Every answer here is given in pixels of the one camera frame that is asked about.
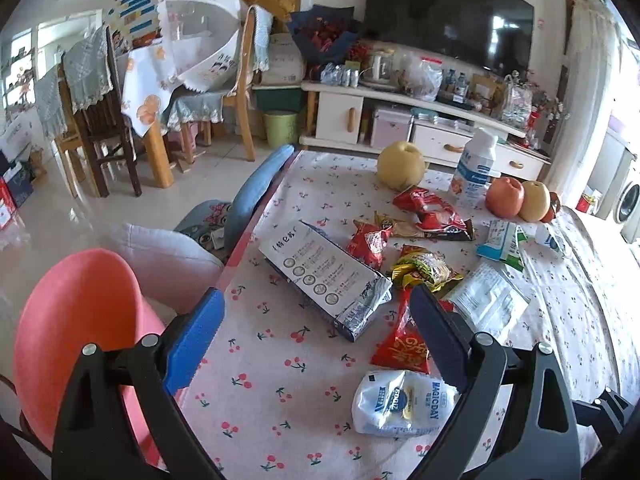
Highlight pink plastic basin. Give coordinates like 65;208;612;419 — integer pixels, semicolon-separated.
12;248;168;468

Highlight green white drink carton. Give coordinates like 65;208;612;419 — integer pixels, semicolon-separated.
476;219;526;273

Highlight small yellow pear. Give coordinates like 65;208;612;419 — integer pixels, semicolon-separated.
517;180;552;223

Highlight red gift box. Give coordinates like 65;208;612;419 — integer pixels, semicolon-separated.
0;177;15;231

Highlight clear plastic bag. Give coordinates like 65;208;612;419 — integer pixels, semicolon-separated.
400;52;443;101

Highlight white mesh food cover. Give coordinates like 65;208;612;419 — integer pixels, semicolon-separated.
157;0;242;93

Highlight yellow green snack packet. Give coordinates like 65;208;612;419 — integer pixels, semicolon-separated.
390;245;466;291

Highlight black television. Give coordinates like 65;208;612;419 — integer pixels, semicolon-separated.
362;0;536;78

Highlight light wooden chair lace cover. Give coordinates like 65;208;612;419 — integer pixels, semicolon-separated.
175;5;273;163

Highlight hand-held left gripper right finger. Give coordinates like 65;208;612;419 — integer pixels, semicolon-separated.
407;284;581;480

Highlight white plastic bottle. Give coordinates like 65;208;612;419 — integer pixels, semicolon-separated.
450;127;499;208

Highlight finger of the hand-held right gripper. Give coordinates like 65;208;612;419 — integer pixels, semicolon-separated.
571;386;628;448

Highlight dark blue box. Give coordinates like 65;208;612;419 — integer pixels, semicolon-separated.
2;160;35;208

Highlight cherry-print tablecloth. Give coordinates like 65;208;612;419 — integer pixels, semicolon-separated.
180;150;626;480

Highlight white washing machine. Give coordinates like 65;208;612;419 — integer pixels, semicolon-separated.
597;127;640;243

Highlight green waste bin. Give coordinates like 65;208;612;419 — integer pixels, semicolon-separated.
262;110;299;149

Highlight pink storage box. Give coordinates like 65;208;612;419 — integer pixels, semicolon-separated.
370;105;413;148

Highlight small dark red fruit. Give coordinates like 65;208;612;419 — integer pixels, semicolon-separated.
540;192;563;223

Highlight white sack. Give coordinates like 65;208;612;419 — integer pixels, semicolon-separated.
262;32;307;86

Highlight white television cabinet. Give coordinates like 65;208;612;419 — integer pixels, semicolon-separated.
299;77;551;183

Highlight small white carton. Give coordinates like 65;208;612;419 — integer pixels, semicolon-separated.
535;222;568;258

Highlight dark blue flower bouquet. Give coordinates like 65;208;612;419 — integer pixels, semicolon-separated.
287;5;361;66

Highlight red gold snack packet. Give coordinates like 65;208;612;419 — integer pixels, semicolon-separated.
370;287;453;376

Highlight wooden chairs with covers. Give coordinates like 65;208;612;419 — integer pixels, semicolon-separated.
120;37;241;186

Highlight lace-covered standing air conditioner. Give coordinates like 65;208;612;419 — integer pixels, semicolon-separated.
542;0;623;196

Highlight flattened white blue carton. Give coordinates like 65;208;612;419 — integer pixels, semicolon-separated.
257;219;393;343

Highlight white blue drink pouch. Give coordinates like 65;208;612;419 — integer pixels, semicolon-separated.
351;369;458;438

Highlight red apple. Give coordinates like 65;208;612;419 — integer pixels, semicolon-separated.
485;176;525;219

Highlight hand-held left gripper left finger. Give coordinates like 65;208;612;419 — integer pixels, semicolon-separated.
51;287;226;480

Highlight clear white plastic wrapper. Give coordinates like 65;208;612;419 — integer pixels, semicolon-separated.
442;259;531;336

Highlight fruit-print white tablecloth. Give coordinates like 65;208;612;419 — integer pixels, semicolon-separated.
120;37;181;137

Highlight glass kettle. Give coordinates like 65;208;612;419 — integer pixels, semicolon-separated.
362;50;396;83

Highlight crumpled red wrapper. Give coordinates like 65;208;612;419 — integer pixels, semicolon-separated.
392;186;468;233

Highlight large yellow pear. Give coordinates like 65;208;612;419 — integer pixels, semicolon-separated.
376;141;427;192

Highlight pale pink cushion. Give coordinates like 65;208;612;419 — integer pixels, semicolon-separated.
100;222;226;316

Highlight small red snack packet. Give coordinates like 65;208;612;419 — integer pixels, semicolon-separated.
346;219;393;271

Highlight dark green storage box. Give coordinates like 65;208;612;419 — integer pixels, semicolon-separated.
254;87;307;113

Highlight light wooden chair grey cover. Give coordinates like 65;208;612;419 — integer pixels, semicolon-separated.
34;62;81;198

